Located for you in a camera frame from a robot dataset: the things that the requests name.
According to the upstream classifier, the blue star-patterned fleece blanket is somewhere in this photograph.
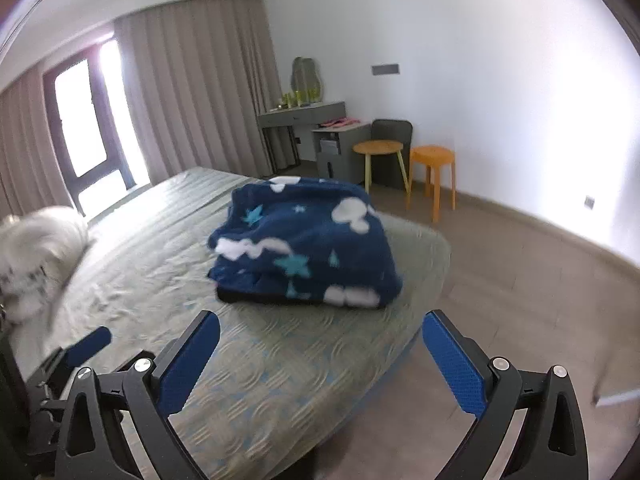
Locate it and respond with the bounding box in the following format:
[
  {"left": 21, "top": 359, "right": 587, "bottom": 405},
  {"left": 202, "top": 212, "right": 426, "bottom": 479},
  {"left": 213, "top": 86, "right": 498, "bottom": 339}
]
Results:
[{"left": 206, "top": 175, "right": 405, "bottom": 309}]

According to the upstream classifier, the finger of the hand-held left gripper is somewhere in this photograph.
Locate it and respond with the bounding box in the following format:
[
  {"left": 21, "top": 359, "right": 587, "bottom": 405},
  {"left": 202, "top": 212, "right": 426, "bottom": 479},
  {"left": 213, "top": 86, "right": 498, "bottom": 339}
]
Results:
[{"left": 25, "top": 326, "right": 112, "bottom": 401}]

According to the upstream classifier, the beige curtain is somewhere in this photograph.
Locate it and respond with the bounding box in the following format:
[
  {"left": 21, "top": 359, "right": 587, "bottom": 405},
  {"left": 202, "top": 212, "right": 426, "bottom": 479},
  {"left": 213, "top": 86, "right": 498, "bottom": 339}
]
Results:
[
  {"left": 0, "top": 67, "right": 87, "bottom": 221},
  {"left": 114, "top": 0, "right": 283, "bottom": 187}
]

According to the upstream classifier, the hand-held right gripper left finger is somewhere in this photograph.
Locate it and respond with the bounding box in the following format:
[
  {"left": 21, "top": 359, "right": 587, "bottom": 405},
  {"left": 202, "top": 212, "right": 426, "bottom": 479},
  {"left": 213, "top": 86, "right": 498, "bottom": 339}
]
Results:
[{"left": 52, "top": 310, "right": 221, "bottom": 480}]

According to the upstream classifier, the dark framed window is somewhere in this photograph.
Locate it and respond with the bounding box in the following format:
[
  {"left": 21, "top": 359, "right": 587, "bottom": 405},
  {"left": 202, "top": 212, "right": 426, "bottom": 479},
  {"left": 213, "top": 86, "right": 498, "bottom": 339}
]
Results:
[{"left": 42, "top": 40, "right": 151, "bottom": 211}]

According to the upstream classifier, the grey desk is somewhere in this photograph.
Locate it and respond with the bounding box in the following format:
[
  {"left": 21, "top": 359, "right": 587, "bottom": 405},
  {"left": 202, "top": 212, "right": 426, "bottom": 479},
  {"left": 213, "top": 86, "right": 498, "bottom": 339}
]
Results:
[{"left": 256, "top": 101, "right": 347, "bottom": 171}]

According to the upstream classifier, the grey chair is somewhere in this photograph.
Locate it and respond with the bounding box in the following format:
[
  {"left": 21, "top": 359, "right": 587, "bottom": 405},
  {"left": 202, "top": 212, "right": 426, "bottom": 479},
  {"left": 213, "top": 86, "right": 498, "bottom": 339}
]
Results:
[{"left": 371, "top": 119, "right": 413, "bottom": 190}]

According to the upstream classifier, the folded pale green duvet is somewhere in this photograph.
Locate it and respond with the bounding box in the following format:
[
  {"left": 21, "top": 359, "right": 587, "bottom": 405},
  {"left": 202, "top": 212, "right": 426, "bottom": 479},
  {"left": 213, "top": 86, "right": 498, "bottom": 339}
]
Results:
[{"left": 0, "top": 204, "right": 91, "bottom": 323}]

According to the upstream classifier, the grey bedside cabinet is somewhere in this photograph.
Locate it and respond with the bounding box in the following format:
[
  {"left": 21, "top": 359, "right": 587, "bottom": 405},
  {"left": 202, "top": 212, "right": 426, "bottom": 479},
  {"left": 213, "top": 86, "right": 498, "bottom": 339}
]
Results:
[{"left": 312, "top": 122, "right": 373, "bottom": 183}]

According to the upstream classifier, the orange stool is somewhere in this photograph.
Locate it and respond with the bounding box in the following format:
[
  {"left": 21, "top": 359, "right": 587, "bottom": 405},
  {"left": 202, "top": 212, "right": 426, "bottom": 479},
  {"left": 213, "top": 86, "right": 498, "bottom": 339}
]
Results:
[{"left": 406, "top": 145, "right": 457, "bottom": 223}]

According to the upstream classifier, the wavy edge mirror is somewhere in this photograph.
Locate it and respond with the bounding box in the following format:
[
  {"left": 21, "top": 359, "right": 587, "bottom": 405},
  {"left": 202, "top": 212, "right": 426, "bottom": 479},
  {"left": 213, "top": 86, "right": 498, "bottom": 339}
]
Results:
[{"left": 291, "top": 56, "right": 323, "bottom": 101}]

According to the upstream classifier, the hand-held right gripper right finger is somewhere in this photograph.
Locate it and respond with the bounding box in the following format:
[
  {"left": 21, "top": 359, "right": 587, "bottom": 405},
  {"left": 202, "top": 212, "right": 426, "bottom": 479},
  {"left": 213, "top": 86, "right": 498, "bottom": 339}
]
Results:
[{"left": 422, "top": 310, "right": 591, "bottom": 480}]

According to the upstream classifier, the bed with green quilted cover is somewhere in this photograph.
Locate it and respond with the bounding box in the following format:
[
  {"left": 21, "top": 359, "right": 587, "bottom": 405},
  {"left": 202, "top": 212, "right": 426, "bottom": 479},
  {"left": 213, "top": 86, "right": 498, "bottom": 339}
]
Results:
[{"left": 0, "top": 166, "right": 451, "bottom": 480}]

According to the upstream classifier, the round wooden stool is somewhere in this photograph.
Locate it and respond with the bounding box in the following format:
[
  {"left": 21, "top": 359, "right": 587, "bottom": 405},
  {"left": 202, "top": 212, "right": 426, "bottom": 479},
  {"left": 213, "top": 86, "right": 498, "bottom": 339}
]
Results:
[{"left": 352, "top": 140, "right": 411, "bottom": 196}]

